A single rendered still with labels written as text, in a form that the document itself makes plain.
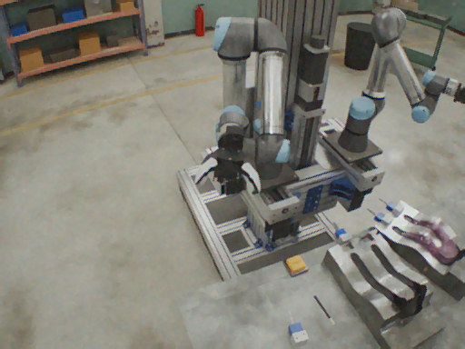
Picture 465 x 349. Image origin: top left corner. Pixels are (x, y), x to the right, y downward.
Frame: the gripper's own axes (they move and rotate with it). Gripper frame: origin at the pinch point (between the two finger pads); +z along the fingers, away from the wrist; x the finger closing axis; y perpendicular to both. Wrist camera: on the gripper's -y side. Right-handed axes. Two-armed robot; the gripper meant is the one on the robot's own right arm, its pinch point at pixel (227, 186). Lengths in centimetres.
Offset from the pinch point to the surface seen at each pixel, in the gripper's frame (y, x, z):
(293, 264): 58, -34, -21
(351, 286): 52, -54, -8
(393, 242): 50, -79, -31
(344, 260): 50, -53, -19
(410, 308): 49, -76, 2
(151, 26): 130, 133, -480
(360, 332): 58, -58, 8
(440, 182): 118, -213, -167
